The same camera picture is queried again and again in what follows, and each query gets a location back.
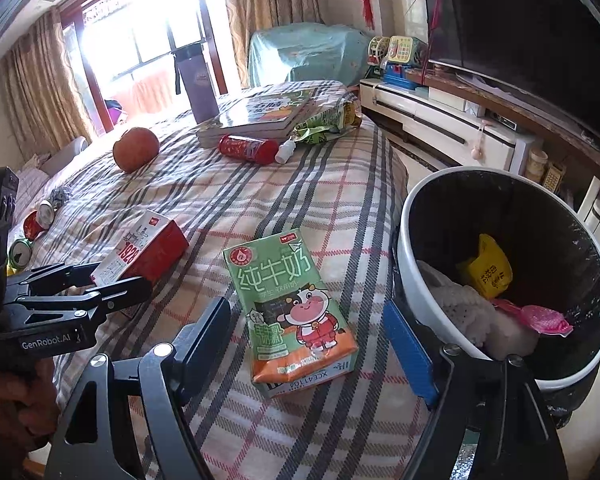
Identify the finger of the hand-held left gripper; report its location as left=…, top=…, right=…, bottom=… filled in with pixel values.
left=5, top=260, right=103, bottom=306
left=2, top=276, right=152, bottom=326

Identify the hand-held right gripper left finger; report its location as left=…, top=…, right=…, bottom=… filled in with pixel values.
left=45, top=296, right=232, bottom=480

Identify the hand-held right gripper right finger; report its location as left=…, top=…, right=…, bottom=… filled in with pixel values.
left=382, top=301, right=568, bottom=480

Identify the red and white carton box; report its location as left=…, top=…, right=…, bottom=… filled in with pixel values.
left=90, top=209, right=190, bottom=286

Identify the green milk carton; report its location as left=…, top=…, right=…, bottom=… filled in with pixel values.
left=224, top=230, right=358, bottom=400

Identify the white bin with black liner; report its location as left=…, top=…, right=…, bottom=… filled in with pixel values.
left=390, top=166, right=600, bottom=428

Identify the person's left hand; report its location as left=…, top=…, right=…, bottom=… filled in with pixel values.
left=0, top=357, right=61, bottom=466

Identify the green drink can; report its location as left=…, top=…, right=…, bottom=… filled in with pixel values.
left=9, top=238, right=33, bottom=268

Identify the red drink can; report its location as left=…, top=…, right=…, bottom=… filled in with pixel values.
left=22, top=210, right=48, bottom=241

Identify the white crumpled tissue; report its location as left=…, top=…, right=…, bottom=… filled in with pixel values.
left=415, top=259, right=540, bottom=361

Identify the white pillow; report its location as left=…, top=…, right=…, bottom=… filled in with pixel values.
left=42, top=136, right=88, bottom=176

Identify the yellow package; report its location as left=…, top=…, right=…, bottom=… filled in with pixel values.
left=455, top=233, right=512, bottom=297

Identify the pink wrapper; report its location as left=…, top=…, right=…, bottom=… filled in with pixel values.
left=490, top=297, right=574, bottom=336

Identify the red apple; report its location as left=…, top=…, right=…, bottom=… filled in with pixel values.
left=112, top=126, right=161, bottom=173

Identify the red cylindrical can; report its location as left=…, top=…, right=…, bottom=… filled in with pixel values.
left=217, top=133, right=280, bottom=165

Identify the thick white book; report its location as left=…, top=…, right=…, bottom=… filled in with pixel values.
left=196, top=110, right=306, bottom=148

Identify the small white bottle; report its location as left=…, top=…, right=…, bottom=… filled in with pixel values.
left=274, top=138, right=298, bottom=165

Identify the purple water bottle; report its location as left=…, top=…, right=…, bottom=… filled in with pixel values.
left=172, top=42, right=220, bottom=123

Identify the yellow lidded jar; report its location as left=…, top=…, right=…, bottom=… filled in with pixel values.
left=525, top=149, right=548, bottom=183

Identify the wooden building model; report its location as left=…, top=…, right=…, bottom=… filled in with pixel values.
left=542, top=161, right=567, bottom=191

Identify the white television cabinet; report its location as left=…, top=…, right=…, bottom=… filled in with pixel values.
left=359, top=67, right=600, bottom=256

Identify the wooden framed window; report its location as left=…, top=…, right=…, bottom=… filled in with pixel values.
left=60, top=0, right=241, bottom=133

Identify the green snack bag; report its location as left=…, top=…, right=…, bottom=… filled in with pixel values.
left=292, top=96, right=363, bottom=145

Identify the black set-top box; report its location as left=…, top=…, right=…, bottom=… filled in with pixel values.
left=482, top=110, right=523, bottom=133

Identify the white flat box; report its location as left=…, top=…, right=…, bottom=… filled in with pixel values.
left=427, top=85, right=468, bottom=111

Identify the blue toy base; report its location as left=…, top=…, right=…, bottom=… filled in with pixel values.
left=382, top=62, right=421, bottom=92

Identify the teal furniture cover cloth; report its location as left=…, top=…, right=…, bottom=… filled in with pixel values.
left=247, top=22, right=373, bottom=92

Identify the yellow toy cash register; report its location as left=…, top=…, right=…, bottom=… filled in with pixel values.
left=387, top=35, right=423, bottom=68

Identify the green and white toy basket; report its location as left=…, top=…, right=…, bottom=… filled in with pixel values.
left=367, top=36, right=391, bottom=67

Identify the black television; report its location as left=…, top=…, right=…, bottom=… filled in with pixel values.
left=419, top=0, right=600, bottom=148

